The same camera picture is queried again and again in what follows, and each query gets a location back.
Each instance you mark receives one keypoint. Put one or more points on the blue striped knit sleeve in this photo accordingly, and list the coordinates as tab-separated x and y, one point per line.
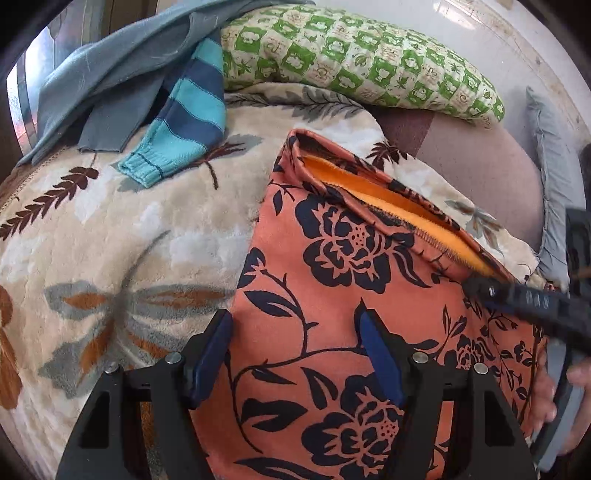
191	122

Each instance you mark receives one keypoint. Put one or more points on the orange floral garment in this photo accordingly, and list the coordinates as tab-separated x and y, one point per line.
356	352

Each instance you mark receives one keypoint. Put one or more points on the cream leaf-pattern fleece blanket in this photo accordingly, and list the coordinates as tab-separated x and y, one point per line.
95	269

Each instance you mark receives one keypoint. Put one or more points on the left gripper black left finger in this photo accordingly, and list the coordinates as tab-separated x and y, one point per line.
107	441

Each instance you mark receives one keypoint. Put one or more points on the person's right hand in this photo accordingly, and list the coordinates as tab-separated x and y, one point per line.
543	409

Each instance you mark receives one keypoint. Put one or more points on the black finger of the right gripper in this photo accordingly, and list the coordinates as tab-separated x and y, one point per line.
517	299
578	250

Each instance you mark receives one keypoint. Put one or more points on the grey-blue garment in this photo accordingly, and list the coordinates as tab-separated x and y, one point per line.
121	74

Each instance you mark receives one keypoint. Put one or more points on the light blue pillow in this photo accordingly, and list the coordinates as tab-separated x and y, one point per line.
550	150

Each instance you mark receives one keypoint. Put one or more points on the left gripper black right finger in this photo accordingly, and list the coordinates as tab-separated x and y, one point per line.
485	439

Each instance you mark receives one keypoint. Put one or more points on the green checkered pillow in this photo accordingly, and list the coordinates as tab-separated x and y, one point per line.
367	60

